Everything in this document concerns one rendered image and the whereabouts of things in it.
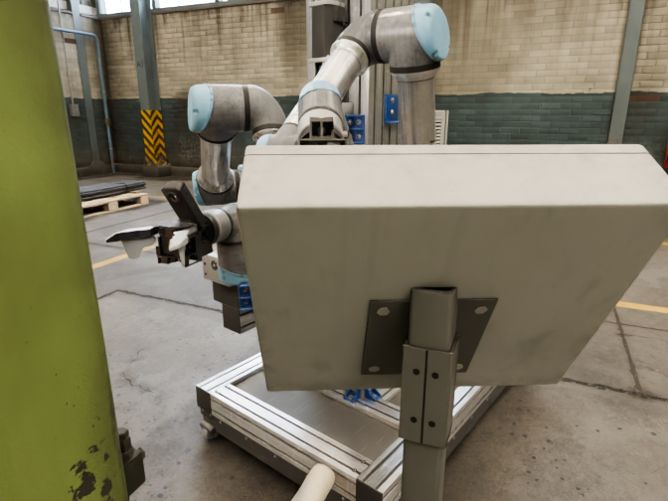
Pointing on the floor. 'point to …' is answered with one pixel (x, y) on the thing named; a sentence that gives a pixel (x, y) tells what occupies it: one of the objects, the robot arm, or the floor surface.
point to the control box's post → (426, 484)
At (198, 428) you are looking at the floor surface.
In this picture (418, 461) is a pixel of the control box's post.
